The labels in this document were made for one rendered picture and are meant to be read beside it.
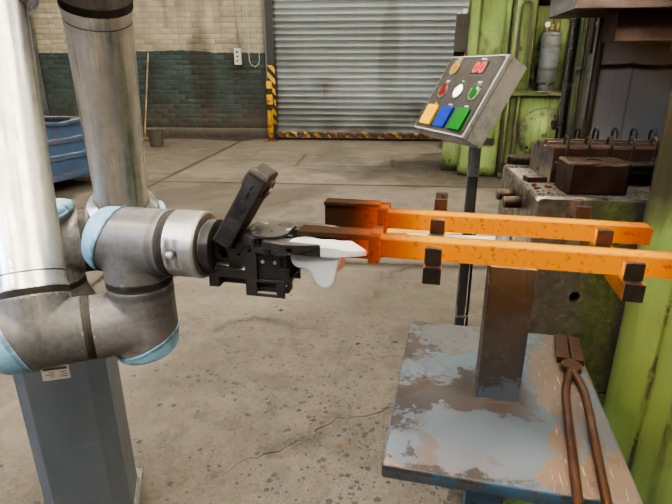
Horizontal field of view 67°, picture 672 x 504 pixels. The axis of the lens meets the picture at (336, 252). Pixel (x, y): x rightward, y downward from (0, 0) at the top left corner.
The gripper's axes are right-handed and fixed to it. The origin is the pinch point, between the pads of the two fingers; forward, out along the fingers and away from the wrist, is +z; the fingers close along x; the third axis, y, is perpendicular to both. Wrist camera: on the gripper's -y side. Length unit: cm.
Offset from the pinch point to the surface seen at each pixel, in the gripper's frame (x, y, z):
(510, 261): 1.7, 0.6, 17.8
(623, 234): -10.3, 0.1, 32.7
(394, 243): 1.6, -0.5, 4.6
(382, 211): -9.6, -1.3, 1.6
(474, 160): -125, 9, 19
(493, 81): -110, -17, 21
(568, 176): -50, 0, 34
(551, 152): -64, -3, 32
